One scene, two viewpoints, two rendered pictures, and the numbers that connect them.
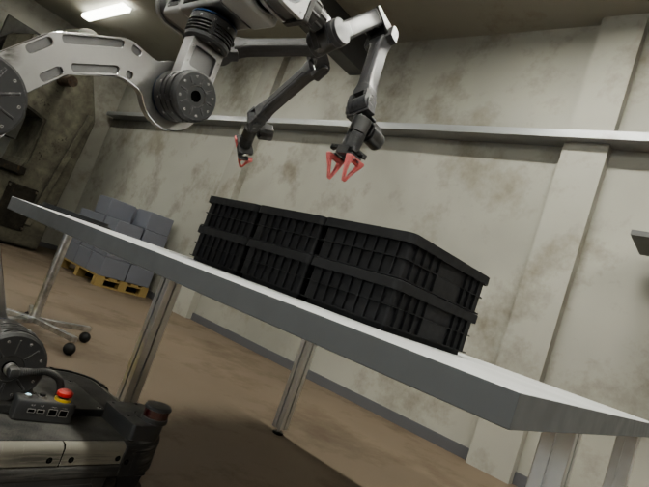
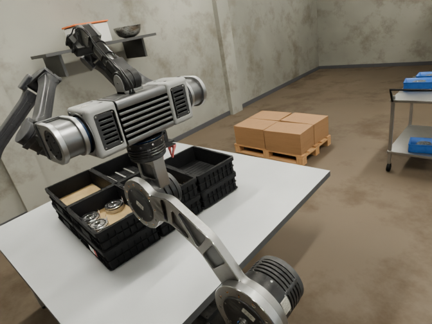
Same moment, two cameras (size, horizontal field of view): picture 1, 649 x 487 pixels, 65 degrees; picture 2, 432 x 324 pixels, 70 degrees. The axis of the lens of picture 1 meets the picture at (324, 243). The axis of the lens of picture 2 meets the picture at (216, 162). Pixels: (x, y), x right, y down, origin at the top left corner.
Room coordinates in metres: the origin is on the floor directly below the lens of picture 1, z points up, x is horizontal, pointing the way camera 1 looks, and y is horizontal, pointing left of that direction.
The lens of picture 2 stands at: (1.09, 1.54, 1.69)
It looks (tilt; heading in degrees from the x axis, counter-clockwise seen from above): 24 degrees down; 275
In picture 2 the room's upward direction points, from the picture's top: 11 degrees counter-clockwise
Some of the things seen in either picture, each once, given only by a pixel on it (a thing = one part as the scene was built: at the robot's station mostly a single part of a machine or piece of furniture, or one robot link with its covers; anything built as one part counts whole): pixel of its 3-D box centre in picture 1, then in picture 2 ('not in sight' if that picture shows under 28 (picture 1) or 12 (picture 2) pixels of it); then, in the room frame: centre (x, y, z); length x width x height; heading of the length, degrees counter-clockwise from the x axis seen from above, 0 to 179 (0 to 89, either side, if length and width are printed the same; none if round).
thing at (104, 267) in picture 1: (115, 243); not in sight; (6.43, 2.47, 0.51); 1.05 x 0.68 x 1.01; 49
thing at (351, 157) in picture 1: (346, 166); (168, 150); (1.46, 0.02, 1.11); 0.07 x 0.07 x 0.09; 44
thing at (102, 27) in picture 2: not in sight; (88, 34); (2.55, -2.20, 1.78); 0.40 x 0.33 x 0.22; 49
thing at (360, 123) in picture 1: (360, 127); not in sight; (1.47, 0.01, 1.24); 0.07 x 0.06 x 0.07; 137
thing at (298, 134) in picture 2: not in sight; (280, 134); (0.51, -2.31, 0.19); 1.11 x 0.80 x 0.38; 142
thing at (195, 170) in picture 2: (403, 270); (197, 168); (1.36, -0.22, 0.87); 0.40 x 0.30 x 0.11; 134
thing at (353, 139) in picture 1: (352, 144); (162, 138); (1.47, 0.02, 1.18); 0.10 x 0.07 x 0.07; 44
